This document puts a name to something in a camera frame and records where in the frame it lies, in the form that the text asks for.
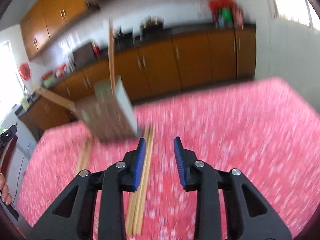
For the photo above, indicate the upper kitchen cabinets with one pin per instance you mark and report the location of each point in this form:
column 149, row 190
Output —
column 45, row 20

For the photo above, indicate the dark cutting board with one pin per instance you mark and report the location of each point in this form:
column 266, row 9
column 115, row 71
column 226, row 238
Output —
column 84, row 54

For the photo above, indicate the wooden chopstick gripper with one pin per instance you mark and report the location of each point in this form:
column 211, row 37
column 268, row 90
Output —
column 141, row 193

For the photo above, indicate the grey perforated utensil holder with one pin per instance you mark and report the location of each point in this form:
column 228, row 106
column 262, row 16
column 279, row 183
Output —
column 108, row 116

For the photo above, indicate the green bottle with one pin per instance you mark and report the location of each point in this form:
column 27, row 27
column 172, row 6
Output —
column 226, row 20

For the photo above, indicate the red hanging plastic bag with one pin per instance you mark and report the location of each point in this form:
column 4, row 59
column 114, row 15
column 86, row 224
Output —
column 24, row 71

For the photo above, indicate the lower kitchen cabinets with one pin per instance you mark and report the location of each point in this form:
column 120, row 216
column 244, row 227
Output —
column 43, row 115

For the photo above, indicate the person's left hand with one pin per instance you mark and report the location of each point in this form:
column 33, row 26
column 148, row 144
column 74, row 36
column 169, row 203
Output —
column 5, row 195

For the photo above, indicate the kitchen cabinets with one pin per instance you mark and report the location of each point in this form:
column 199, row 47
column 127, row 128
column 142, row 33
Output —
column 45, row 20
column 43, row 115

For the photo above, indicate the wooden chopstick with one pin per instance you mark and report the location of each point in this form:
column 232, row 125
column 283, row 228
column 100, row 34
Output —
column 131, row 214
column 84, row 156

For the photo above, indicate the leaning chopstick in holder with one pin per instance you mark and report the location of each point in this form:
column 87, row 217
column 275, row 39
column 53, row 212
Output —
column 55, row 98

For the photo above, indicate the pink floral tablecloth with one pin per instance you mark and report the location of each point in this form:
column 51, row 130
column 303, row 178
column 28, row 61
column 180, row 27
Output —
column 264, row 128

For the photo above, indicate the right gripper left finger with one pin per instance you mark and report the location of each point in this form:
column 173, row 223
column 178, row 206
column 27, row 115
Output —
column 71, row 214

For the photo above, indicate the red bag over bottles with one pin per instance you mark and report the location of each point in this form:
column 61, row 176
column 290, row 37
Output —
column 215, row 5

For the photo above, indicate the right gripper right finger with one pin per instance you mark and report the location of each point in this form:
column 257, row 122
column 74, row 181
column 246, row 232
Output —
column 248, row 214

